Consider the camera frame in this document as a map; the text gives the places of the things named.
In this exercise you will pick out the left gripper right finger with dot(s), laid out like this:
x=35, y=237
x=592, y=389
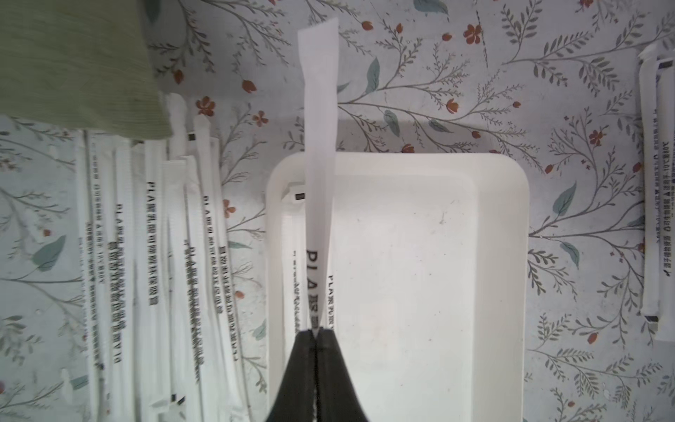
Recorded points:
x=336, y=398

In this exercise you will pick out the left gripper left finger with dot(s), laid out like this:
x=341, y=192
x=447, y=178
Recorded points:
x=295, y=400

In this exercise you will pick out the straw pile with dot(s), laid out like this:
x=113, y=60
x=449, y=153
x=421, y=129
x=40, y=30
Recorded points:
x=319, y=54
x=123, y=383
x=207, y=380
x=293, y=260
x=153, y=321
x=97, y=400

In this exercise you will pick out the white storage tray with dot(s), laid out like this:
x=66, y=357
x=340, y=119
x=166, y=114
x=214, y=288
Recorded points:
x=430, y=255

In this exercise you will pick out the green pillow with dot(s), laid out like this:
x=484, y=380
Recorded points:
x=80, y=65

